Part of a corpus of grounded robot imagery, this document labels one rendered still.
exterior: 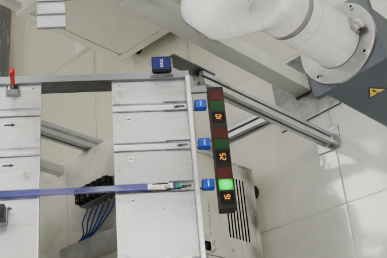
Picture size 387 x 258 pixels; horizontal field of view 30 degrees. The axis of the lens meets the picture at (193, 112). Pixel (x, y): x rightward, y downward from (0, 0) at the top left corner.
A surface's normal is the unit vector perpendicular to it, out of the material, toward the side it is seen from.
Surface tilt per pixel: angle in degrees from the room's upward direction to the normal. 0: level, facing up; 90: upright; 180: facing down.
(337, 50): 90
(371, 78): 90
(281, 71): 90
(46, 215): 0
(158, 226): 47
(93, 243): 0
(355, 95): 90
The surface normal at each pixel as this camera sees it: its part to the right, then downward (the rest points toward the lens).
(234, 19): 0.55, 0.47
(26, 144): 0.07, -0.47
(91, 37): 0.08, 0.88
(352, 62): -0.69, -0.29
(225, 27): 0.33, 0.61
